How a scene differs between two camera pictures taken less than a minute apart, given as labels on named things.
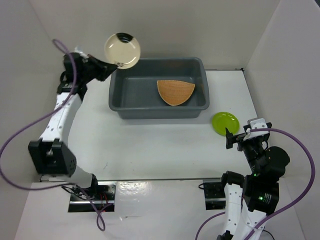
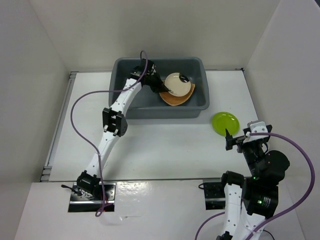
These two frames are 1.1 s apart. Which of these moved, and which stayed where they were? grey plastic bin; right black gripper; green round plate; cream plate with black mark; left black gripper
Moved: left black gripper; cream plate with black mark
Stayed: green round plate; right black gripper; grey plastic bin
